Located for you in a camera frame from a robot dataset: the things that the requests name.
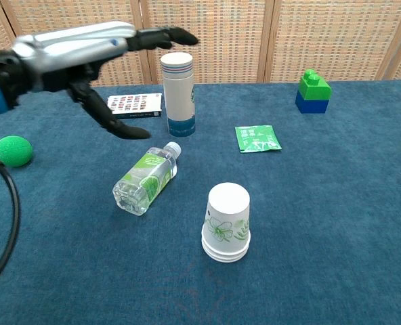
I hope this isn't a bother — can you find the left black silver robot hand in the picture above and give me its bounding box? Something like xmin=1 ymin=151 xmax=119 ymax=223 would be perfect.
xmin=12 ymin=20 xmax=200 ymax=139

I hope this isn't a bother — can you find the white paper cup green flower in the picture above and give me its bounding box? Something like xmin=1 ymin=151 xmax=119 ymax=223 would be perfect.
xmin=201 ymin=182 xmax=251 ymax=251
xmin=202 ymin=244 xmax=251 ymax=257

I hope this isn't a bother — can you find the white book with picture grid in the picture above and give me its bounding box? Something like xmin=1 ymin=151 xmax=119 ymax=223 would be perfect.
xmin=106 ymin=92 xmax=163 ymax=120

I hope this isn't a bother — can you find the white tumbler with blue base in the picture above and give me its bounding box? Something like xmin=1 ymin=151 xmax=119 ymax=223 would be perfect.
xmin=159 ymin=52 xmax=197 ymax=139

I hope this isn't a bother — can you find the green foam ball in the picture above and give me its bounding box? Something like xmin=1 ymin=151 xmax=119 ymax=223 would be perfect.
xmin=0 ymin=135 xmax=34 ymax=169

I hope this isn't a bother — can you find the clear water bottle green label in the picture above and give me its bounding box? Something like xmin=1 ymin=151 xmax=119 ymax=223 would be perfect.
xmin=112 ymin=142 xmax=182 ymax=217

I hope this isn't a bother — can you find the green tea sachet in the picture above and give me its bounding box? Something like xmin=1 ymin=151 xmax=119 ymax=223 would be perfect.
xmin=234 ymin=125 xmax=282 ymax=154

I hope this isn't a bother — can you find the blue toy brick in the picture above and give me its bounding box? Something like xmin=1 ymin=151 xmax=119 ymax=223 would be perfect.
xmin=295 ymin=90 xmax=330 ymax=114

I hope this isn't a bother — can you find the green toy brick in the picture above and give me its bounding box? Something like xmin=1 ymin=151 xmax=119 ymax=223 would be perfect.
xmin=298 ymin=68 xmax=333 ymax=102

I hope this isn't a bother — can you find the white paper cup blue flower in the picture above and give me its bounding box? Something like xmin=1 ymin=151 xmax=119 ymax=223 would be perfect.
xmin=203 ymin=251 xmax=250 ymax=263

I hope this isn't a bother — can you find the blue velvet tablecloth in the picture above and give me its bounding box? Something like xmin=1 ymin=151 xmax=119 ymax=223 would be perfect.
xmin=0 ymin=79 xmax=401 ymax=325

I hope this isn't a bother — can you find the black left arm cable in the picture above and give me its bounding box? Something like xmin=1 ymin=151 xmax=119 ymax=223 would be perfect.
xmin=0 ymin=130 xmax=21 ymax=296

